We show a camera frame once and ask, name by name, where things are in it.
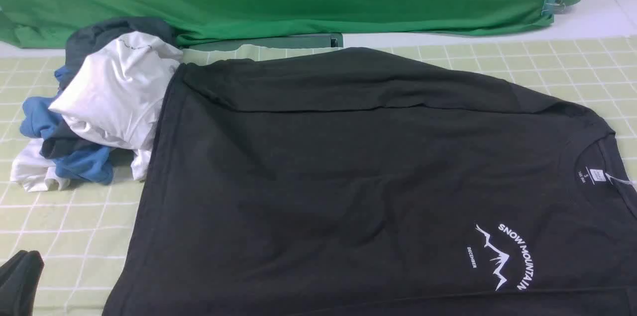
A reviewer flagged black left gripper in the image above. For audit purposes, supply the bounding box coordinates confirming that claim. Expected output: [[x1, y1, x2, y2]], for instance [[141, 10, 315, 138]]
[[0, 250, 45, 316]]

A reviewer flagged dark gray long-sleeved shirt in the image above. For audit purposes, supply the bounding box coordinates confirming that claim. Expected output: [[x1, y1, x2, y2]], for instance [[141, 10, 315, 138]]
[[103, 48, 637, 316]]

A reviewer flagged white crumpled shirt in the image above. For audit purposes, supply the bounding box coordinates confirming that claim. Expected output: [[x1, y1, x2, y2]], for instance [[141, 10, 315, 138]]
[[10, 31, 184, 193]]

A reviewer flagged light green checkered tablecloth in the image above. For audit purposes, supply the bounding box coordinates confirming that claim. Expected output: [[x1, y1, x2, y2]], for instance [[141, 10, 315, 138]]
[[0, 35, 637, 316]]

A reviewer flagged blue crumpled garment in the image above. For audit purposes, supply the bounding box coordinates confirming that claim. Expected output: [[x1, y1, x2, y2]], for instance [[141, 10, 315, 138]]
[[10, 66, 113, 192]]

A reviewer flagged green metal base bar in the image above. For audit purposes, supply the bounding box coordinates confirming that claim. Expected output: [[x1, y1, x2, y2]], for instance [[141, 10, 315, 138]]
[[189, 33, 344, 52]]

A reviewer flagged blue binder clip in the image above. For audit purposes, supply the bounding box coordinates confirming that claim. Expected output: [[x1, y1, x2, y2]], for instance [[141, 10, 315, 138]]
[[541, 0, 567, 16]]

